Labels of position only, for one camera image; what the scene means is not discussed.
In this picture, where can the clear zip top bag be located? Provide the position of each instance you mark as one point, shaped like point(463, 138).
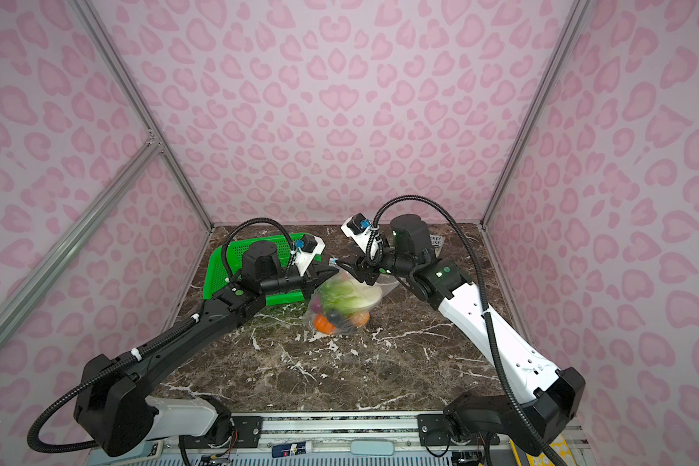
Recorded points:
point(386, 282)

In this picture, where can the right aluminium corner post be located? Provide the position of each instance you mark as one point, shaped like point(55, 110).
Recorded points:
point(577, 19)

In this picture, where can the aluminium diagonal frame bar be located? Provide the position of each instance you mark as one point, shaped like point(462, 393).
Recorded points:
point(16, 308)

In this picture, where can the orange toy pumpkin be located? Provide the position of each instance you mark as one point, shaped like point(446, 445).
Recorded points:
point(323, 325)

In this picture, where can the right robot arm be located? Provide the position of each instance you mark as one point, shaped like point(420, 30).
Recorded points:
point(539, 398)

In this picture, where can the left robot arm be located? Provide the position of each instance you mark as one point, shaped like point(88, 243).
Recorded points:
point(117, 409)

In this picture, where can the dark purple eggplant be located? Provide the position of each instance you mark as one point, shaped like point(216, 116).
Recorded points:
point(338, 319)

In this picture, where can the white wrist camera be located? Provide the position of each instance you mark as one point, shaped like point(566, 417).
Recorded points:
point(306, 249)
point(359, 229)

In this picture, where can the green plastic perforated basket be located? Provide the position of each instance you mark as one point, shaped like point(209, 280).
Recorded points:
point(217, 278)

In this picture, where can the grey oval pad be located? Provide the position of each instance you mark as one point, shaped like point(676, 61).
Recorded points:
point(372, 448)

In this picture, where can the purple red onion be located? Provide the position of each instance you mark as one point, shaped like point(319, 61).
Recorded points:
point(315, 305)

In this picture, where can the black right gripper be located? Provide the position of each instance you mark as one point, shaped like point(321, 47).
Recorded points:
point(357, 274)

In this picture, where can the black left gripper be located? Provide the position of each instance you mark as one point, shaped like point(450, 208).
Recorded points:
point(312, 278)

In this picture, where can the green cabbage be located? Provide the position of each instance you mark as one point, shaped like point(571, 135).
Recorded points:
point(349, 296)

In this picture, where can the aluminium mounting rail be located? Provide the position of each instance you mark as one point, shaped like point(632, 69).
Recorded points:
point(418, 439)

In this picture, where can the blue white small battery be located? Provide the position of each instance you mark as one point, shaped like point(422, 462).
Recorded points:
point(292, 449)

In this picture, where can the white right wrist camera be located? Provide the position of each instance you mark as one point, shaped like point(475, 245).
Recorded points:
point(359, 229)

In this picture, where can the aluminium corner frame post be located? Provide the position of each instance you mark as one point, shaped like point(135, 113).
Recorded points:
point(103, 42)

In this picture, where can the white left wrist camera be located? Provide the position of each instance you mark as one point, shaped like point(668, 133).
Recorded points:
point(306, 249)

